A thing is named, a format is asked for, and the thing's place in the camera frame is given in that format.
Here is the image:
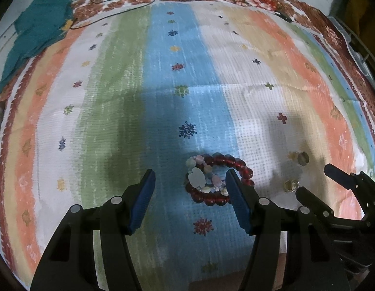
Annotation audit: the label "small crystal earring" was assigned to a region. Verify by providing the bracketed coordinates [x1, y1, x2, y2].
[283, 179, 300, 192]

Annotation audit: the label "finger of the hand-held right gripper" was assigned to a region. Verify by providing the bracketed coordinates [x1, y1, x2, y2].
[324, 163, 375, 219]
[295, 186, 365, 228]

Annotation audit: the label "teal cloth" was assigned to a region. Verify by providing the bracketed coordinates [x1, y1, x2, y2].
[0, 0, 75, 95]

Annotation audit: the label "dark red bead bracelet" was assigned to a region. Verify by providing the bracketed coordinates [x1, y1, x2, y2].
[184, 153, 255, 207]

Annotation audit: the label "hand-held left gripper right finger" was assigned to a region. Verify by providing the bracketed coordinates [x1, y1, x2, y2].
[225, 169, 352, 291]

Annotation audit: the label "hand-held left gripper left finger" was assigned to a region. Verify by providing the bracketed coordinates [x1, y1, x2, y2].
[29, 169, 156, 291]

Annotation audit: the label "pastel shell bracelet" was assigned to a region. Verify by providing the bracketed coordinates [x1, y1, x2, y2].
[185, 154, 229, 195]

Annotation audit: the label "clear plastic bin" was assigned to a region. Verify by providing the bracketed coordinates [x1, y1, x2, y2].
[328, 15, 375, 86]

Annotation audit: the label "yellow curtain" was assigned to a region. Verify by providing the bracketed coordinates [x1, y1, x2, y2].
[336, 0, 375, 76]

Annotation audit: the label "striped woven mat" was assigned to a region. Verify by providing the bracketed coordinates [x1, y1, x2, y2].
[0, 0, 375, 283]

